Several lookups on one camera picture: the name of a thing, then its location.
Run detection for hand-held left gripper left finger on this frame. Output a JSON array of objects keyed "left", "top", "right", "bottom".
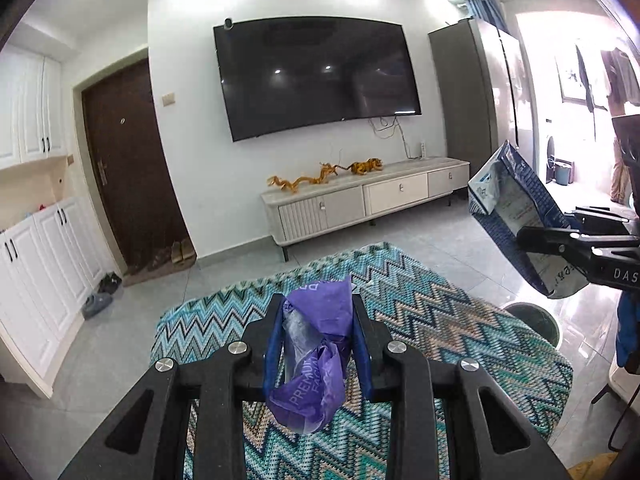
[{"left": 57, "top": 294, "right": 287, "bottom": 480}]

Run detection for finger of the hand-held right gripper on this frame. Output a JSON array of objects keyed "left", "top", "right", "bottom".
[
  {"left": 516, "top": 226, "right": 640, "bottom": 261},
  {"left": 565, "top": 205, "right": 640, "bottom": 235}
]

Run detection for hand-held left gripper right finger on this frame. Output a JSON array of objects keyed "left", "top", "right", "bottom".
[{"left": 350, "top": 292, "right": 556, "bottom": 480}]

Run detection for blue and white carton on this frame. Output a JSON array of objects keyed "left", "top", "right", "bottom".
[{"left": 467, "top": 140, "right": 591, "bottom": 300}]

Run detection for purple plastic wrapper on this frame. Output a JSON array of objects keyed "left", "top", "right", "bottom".
[{"left": 267, "top": 276, "right": 358, "bottom": 435}]

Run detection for dark round trash bin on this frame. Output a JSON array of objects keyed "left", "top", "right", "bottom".
[{"left": 501, "top": 301, "right": 559, "bottom": 347}]

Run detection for tan hanging trousers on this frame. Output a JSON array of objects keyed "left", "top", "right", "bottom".
[{"left": 607, "top": 140, "right": 636, "bottom": 203}]

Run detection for zigzag knitted blanket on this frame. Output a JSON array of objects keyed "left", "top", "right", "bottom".
[{"left": 150, "top": 241, "right": 575, "bottom": 480}]

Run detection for white washing machine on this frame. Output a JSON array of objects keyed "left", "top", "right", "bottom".
[{"left": 537, "top": 120, "right": 563, "bottom": 183}]

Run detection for dark hanging garment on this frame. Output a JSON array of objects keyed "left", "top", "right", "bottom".
[{"left": 575, "top": 42, "right": 608, "bottom": 113}]

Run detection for brown door mat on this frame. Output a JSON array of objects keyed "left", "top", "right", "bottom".
[{"left": 122, "top": 255, "right": 198, "bottom": 288}]

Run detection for white television cabinet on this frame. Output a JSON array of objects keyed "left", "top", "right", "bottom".
[{"left": 260, "top": 157, "right": 471, "bottom": 261}]

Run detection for grey refrigerator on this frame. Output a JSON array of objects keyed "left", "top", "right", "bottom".
[{"left": 427, "top": 17, "right": 526, "bottom": 173}]

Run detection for golden dragon figurine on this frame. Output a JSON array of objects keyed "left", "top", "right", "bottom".
[
  {"left": 267, "top": 174, "right": 318, "bottom": 194},
  {"left": 312, "top": 161, "right": 353, "bottom": 183}
]

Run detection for mustard yellow garment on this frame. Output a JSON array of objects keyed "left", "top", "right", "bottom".
[{"left": 565, "top": 452, "right": 640, "bottom": 480}]

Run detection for dark brown door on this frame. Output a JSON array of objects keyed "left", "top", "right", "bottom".
[{"left": 81, "top": 57, "right": 193, "bottom": 273}]

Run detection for white floor cabinet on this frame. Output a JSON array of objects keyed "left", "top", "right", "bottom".
[{"left": 0, "top": 196, "right": 106, "bottom": 400}]

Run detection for blue curtain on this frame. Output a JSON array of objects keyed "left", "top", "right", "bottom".
[{"left": 465, "top": 0, "right": 506, "bottom": 28}]

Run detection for framed wall picture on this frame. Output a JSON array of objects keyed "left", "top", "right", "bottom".
[{"left": 559, "top": 42, "right": 598, "bottom": 106}]

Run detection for television cable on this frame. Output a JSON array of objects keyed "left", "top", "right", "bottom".
[{"left": 369, "top": 114, "right": 418, "bottom": 158}]

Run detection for black wall television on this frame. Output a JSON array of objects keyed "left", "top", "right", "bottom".
[{"left": 213, "top": 16, "right": 422, "bottom": 143}]

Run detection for white wall cabinet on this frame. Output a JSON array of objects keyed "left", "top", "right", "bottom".
[{"left": 0, "top": 45, "right": 68, "bottom": 171}]

